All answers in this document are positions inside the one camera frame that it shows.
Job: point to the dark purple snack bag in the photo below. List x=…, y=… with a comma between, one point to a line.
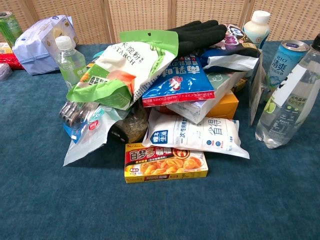
x=237, y=47

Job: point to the black knit glove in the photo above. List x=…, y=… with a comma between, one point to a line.
x=197, y=35

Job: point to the yellow curry roux box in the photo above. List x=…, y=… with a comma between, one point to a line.
x=165, y=165

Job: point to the green drink can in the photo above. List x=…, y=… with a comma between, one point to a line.
x=8, y=27

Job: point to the green white starch bag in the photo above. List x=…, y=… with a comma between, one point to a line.
x=125, y=72

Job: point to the grey purple pouch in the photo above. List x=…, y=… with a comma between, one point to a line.
x=5, y=71

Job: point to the white disposable goods bag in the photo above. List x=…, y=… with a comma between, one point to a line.
x=200, y=136

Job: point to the red snack packet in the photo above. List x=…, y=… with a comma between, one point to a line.
x=8, y=61

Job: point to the woven folding screen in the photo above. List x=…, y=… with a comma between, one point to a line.
x=160, y=17

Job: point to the blue red cookie packet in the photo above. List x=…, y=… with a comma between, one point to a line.
x=178, y=82

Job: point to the white paper card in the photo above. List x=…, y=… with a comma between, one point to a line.
x=257, y=87

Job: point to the pale blue tissue pack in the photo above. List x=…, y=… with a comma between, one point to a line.
x=37, y=42

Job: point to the white yogurt drink bottle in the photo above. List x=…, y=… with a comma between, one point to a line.
x=257, y=28

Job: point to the large clear sparkling water bottle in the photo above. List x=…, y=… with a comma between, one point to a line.
x=287, y=100

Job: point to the blue RIO drink can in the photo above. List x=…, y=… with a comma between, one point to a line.
x=285, y=62

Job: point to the orange cardboard box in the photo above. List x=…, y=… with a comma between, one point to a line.
x=225, y=105

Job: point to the blue carpet table cover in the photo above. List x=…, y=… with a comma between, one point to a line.
x=160, y=200

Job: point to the steel cutlery blister pack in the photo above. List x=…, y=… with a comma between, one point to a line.
x=80, y=125

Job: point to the small clear water bottle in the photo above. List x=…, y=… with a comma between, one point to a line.
x=68, y=62

